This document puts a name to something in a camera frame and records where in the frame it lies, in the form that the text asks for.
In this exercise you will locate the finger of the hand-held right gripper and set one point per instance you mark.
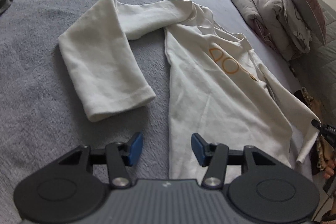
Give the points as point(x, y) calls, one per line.
point(326, 130)

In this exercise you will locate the white long-sleeve shirt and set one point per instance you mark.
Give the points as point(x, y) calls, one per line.
point(210, 98)

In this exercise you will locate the person's right hand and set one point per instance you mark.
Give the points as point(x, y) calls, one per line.
point(330, 170)

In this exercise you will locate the grey bed sheet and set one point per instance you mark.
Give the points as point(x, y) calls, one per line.
point(52, 82)

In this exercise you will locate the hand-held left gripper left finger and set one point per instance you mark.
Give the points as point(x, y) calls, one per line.
point(136, 148)

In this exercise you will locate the grey patterned folded quilt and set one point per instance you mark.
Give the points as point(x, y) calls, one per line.
point(273, 6)

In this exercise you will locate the grey quilted headboard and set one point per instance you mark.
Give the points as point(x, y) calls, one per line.
point(325, 61)

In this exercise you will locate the grey folded quilt pink underside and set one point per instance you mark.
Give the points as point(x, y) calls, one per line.
point(244, 3)

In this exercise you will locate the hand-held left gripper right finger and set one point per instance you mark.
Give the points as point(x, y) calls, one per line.
point(198, 148)

